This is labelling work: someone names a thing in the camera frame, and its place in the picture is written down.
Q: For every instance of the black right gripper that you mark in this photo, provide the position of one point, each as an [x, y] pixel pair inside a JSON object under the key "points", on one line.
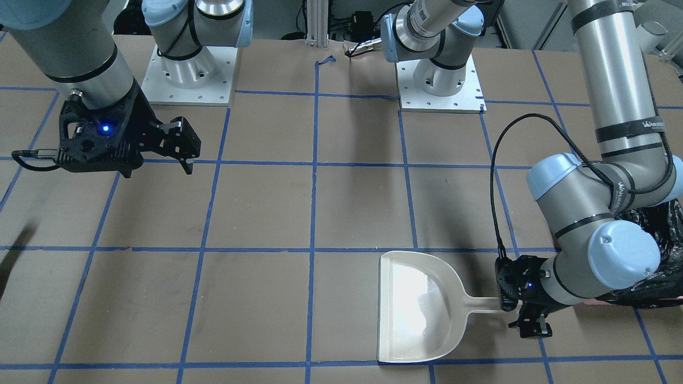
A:
{"points": [[140, 124]]}

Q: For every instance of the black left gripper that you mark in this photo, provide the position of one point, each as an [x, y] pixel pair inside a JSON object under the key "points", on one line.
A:
{"points": [[540, 305]]}

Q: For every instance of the beige plastic dustpan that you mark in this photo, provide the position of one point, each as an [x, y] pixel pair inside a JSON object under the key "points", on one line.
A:
{"points": [[423, 308]]}

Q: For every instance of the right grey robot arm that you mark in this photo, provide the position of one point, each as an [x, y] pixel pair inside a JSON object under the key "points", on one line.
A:
{"points": [[71, 45]]}

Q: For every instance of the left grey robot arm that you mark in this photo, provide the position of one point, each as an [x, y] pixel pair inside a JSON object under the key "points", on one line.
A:
{"points": [[579, 198]]}

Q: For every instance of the bin with black bag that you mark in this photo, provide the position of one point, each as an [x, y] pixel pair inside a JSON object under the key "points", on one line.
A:
{"points": [[638, 256]]}

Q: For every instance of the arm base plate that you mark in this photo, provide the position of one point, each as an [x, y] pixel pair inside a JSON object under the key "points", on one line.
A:
{"points": [[424, 87], [205, 80]]}

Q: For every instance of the aluminium frame post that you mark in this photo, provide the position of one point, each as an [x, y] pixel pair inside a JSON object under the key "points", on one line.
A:
{"points": [[317, 23]]}

